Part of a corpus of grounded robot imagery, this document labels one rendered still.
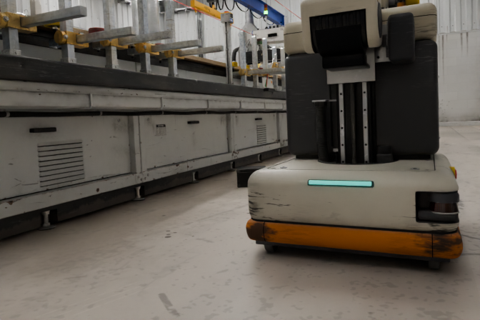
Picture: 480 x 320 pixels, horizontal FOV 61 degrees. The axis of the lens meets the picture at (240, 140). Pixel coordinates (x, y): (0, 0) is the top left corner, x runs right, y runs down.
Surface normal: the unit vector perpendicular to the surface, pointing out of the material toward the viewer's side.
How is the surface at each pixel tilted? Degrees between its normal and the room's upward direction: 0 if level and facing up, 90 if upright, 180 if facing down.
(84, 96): 90
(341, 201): 90
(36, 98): 90
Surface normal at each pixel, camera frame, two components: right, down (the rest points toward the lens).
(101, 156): 0.91, -0.02
